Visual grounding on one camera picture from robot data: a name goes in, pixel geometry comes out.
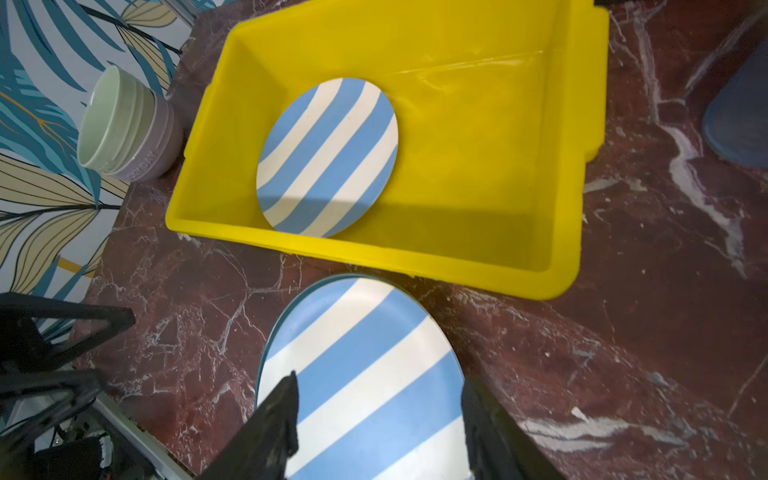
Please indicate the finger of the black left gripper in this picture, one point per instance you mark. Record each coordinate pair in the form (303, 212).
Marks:
(42, 334)
(68, 392)

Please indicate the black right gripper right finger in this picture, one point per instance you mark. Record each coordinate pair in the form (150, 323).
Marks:
(497, 447)

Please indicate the grey bowl bottom of stack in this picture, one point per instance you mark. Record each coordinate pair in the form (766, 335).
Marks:
(159, 148)

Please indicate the green bowl top of stack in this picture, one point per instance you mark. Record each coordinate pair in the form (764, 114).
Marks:
(116, 121)

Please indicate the yellow plastic bin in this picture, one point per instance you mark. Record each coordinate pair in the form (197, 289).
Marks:
(498, 108)

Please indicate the blue white striped plate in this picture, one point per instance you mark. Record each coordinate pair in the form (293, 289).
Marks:
(328, 158)

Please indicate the blue translucent plastic cup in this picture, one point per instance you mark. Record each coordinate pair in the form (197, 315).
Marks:
(735, 122)

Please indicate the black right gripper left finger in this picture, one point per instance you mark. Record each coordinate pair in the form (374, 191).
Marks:
(265, 443)

